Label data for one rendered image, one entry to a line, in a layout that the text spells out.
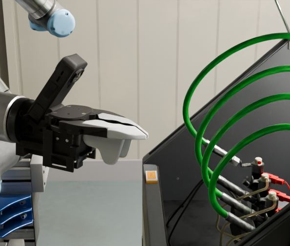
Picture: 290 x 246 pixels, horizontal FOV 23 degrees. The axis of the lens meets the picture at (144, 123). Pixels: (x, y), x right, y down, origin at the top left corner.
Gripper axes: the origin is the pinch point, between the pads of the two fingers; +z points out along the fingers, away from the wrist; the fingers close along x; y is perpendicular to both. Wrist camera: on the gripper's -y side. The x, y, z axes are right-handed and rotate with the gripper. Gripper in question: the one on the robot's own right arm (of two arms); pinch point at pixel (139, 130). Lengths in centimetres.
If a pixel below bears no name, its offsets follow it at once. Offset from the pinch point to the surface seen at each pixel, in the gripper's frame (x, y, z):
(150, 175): -77, 39, -30
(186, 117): -57, 15, -14
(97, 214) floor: -202, 120, -110
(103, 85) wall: -229, 61, -123
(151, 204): -66, 42, -25
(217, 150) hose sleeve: -62, 23, -7
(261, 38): -62, -4, 0
